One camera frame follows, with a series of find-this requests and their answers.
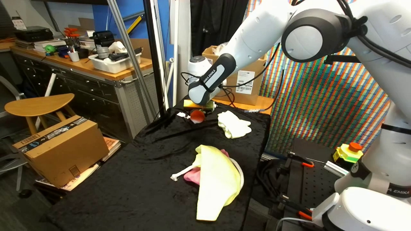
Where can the white cloth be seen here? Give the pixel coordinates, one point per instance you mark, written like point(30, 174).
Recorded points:
point(232, 126)

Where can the pink cloth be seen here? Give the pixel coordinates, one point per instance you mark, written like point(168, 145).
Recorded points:
point(194, 173)

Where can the yellow cloth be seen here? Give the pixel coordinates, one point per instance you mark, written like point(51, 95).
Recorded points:
point(220, 181)

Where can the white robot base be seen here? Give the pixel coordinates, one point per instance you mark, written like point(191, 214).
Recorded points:
point(375, 194)

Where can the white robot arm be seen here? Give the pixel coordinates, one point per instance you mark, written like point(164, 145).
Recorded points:
point(376, 31)

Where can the cardboard box with label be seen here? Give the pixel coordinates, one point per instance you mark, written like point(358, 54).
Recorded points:
point(243, 86)

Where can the wooden workbench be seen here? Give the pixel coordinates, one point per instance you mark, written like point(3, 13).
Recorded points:
point(121, 103)

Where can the black table cloth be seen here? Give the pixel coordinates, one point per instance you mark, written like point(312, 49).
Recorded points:
point(134, 191)

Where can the white bin on bench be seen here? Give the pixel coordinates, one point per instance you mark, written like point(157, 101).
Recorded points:
point(114, 63)

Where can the black tripod pole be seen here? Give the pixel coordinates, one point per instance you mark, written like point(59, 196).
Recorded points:
point(149, 18)

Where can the left orange clamp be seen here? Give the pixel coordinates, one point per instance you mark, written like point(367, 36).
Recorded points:
point(301, 159)

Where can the orange clamp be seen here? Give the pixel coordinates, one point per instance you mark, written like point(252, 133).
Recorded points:
point(293, 208)
point(301, 159)

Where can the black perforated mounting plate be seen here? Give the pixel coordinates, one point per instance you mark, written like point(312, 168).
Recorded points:
point(310, 186)

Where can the right orange clamp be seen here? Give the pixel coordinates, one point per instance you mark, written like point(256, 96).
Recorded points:
point(293, 208)

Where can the cardboard box on floor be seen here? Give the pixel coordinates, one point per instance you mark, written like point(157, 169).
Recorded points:
point(64, 150)

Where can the silver tripod leg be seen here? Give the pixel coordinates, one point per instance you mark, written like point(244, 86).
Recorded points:
point(132, 55)

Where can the yellow green emergency stop button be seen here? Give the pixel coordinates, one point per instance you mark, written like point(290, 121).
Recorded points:
point(348, 153)

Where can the wooden stool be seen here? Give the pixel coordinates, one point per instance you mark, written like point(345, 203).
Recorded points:
point(35, 108)

